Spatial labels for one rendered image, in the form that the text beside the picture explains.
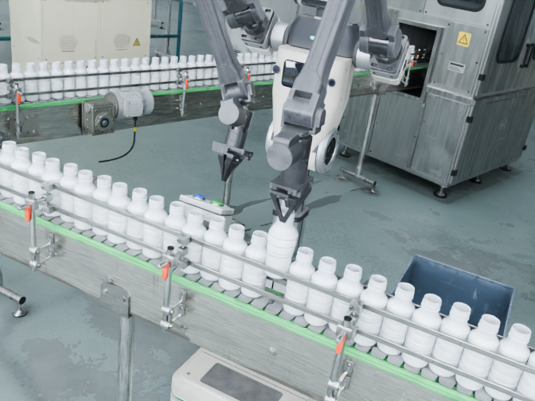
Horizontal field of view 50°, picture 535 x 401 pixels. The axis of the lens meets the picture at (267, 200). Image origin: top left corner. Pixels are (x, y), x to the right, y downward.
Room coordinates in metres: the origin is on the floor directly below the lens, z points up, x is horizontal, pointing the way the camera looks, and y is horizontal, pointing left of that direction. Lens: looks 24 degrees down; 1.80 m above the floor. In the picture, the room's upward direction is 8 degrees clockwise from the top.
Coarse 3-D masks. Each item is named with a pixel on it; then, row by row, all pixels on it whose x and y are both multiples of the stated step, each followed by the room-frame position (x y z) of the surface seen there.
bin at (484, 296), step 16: (416, 256) 1.63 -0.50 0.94; (416, 272) 1.63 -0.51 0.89; (432, 272) 1.61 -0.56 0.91; (448, 272) 1.59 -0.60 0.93; (464, 272) 1.57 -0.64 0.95; (416, 288) 1.62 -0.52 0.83; (432, 288) 1.60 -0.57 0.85; (448, 288) 1.58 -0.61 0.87; (464, 288) 1.57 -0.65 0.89; (480, 288) 1.55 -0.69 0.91; (496, 288) 1.53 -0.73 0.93; (512, 288) 1.52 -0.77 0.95; (416, 304) 1.62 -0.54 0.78; (448, 304) 1.58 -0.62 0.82; (480, 304) 1.54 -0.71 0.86; (496, 304) 1.53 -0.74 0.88; (512, 304) 1.42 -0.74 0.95
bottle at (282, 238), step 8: (280, 224) 1.17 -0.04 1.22; (288, 224) 1.17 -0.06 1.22; (272, 232) 1.16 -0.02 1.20; (280, 232) 1.15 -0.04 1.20; (288, 232) 1.16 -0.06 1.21; (296, 232) 1.17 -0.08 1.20; (272, 240) 1.15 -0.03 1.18; (280, 240) 1.15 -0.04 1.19; (288, 240) 1.15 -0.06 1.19; (296, 240) 1.17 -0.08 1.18; (272, 248) 1.15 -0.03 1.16; (280, 248) 1.15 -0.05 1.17; (288, 248) 1.15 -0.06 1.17; (272, 256) 1.15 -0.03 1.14; (280, 256) 1.15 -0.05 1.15; (288, 256) 1.16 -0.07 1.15; (272, 264) 1.15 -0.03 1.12; (280, 264) 1.15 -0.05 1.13; (288, 264) 1.16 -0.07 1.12; (288, 272) 1.17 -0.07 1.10
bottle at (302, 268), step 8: (304, 248) 1.18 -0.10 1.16; (296, 256) 1.16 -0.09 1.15; (304, 256) 1.14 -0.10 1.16; (312, 256) 1.15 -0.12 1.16; (296, 264) 1.15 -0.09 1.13; (304, 264) 1.14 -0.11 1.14; (296, 272) 1.14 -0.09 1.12; (304, 272) 1.14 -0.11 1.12; (312, 272) 1.14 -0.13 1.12; (288, 280) 1.15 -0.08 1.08; (288, 288) 1.15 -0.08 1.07; (296, 288) 1.13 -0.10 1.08; (304, 288) 1.13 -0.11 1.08; (288, 296) 1.14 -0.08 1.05; (296, 296) 1.13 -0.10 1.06; (304, 296) 1.14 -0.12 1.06; (304, 304) 1.14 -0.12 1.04; (288, 312) 1.14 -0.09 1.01; (296, 312) 1.13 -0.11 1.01
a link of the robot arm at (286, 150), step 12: (324, 120) 1.17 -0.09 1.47; (288, 132) 1.13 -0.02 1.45; (300, 132) 1.14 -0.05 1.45; (312, 132) 1.15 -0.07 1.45; (276, 144) 1.09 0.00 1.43; (288, 144) 1.08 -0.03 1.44; (300, 144) 1.13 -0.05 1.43; (276, 156) 1.09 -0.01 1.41; (288, 156) 1.08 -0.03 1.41; (300, 156) 1.12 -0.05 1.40; (276, 168) 1.09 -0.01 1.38
